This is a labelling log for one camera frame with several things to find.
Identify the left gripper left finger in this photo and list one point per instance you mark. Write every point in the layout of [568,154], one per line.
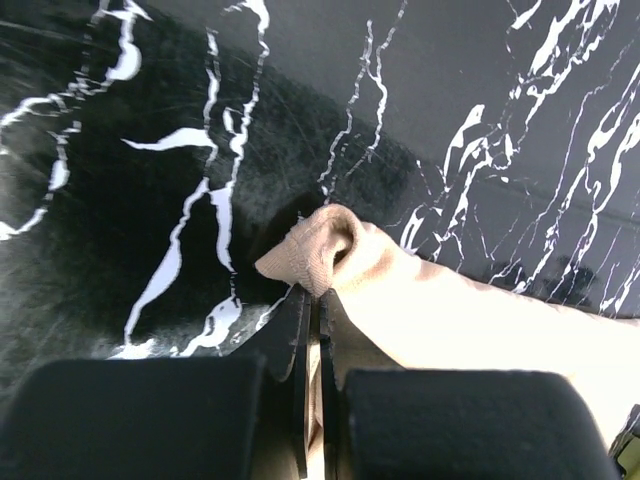
[241,416]

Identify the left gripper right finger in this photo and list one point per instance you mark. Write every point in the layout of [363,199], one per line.
[384,422]

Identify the beige t shirt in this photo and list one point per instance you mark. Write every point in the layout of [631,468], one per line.
[426,316]

